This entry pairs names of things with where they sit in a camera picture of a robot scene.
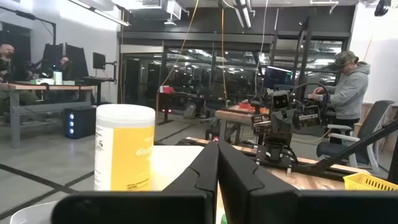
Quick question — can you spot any wooden workbench with grey legs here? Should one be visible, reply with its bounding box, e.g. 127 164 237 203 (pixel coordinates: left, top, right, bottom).
0 81 96 149

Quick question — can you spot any ceiling light strip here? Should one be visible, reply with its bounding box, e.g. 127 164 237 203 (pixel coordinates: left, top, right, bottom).
68 0 131 27

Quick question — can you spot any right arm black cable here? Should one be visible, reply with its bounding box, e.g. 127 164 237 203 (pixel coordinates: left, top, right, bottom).
290 82 330 105

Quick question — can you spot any grey bag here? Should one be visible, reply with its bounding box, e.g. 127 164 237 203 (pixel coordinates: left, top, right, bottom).
183 103 198 120

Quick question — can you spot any computer tower with blue lights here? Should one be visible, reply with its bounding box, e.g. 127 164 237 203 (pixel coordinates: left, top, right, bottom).
63 106 97 140

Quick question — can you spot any translucent plastic container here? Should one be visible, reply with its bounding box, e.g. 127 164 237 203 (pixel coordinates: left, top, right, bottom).
9 200 60 224

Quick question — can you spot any small monitor on arm mount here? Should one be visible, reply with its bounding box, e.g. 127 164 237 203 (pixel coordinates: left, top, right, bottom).
92 52 107 70

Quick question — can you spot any black ceiling camera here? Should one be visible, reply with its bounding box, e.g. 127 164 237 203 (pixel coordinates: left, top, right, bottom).
374 0 392 17

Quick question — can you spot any wooden table with red tray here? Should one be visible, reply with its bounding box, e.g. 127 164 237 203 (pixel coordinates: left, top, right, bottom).
215 102 272 147

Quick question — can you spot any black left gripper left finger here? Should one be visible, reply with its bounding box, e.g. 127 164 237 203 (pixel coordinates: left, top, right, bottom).
51 141 220 224

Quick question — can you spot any monitor with dark blue screen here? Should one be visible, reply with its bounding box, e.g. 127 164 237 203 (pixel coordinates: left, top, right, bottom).
263 65 294 91

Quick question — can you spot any long yellow cord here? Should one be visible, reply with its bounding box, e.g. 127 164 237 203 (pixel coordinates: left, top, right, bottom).
155 0 200 119

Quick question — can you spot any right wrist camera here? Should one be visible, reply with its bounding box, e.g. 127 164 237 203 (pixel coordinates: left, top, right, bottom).
272 91 290 110

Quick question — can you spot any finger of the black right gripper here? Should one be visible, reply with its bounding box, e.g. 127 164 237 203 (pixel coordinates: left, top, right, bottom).
283 108 300 134
271 109 284 135

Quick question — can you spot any green and white box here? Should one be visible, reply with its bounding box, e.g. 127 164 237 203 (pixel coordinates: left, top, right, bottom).
30 78 55 86

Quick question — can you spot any long white cord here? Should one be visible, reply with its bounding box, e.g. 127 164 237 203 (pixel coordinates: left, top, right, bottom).
254 0 270 94

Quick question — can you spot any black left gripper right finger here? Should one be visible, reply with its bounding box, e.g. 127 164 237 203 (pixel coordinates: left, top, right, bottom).
217 139 398 224

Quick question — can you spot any long orange cord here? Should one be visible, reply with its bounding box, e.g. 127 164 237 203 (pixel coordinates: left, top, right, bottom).
220 8 228 101

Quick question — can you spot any black computer monitor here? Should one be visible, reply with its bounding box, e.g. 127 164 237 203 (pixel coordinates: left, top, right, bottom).
41 43 65 78
64 43 90 80

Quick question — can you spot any black boom pole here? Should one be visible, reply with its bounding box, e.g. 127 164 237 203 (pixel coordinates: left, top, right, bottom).
0 5 57 45

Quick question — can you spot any wipes canister with yellow label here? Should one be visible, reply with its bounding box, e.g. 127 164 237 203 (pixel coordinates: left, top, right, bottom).
94 103 156 192

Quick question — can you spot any white plastic bin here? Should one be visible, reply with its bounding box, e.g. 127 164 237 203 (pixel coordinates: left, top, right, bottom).
150 145 205 192

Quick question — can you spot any yellow plastic basket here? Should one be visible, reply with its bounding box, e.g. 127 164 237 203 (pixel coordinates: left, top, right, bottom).
343 172 398 192

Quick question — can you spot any person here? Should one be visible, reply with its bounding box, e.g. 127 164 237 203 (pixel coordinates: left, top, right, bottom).
0 43 40 116
307 50 371 144
57 55 72 78

